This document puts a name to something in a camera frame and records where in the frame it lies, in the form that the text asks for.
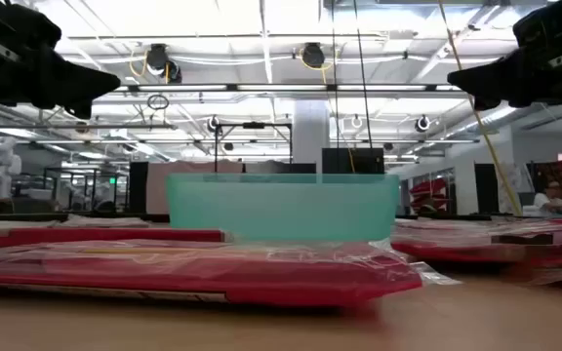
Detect teal plastic basket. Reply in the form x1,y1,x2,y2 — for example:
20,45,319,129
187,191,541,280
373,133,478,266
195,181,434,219
166,173,400,244

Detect white patterned cloth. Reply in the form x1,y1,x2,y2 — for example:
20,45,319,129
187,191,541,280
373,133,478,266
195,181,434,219
499,162,534,209

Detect black partition panel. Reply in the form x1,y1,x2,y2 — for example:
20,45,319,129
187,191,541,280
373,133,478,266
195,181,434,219
128,161,149,215
474,163,500,215

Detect white humanoid robot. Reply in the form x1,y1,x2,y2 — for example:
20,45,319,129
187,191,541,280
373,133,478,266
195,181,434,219
0,136,22,201

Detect red shelf items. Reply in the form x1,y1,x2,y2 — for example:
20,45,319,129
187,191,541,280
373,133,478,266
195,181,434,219
409,177,451,212

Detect beige partition panel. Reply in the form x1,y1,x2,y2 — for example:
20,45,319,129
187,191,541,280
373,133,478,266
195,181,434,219
146,160,244,215

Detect person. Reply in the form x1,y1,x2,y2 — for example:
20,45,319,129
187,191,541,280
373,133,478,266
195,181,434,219
532,179,562,217

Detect black screen panel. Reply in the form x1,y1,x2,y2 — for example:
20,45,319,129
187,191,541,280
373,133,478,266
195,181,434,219
321,147,386,176

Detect white square pillar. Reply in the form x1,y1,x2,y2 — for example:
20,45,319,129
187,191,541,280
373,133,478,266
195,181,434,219
292,99,332,176

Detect long ceiling light bar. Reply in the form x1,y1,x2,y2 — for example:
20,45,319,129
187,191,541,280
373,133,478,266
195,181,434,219
114,83,472,94

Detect yellow extension cable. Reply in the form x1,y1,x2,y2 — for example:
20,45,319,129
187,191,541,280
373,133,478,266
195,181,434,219
436,0,525,217

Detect black ceiling cable reel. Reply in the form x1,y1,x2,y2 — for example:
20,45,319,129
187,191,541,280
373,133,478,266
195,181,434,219
143,43,183,84
300,42,335,72

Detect dark red wall hanging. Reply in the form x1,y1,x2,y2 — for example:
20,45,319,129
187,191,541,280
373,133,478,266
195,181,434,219
534,159,562,196

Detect black metal gantry frame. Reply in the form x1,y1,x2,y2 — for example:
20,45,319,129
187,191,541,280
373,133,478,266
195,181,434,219
214,121,294,175

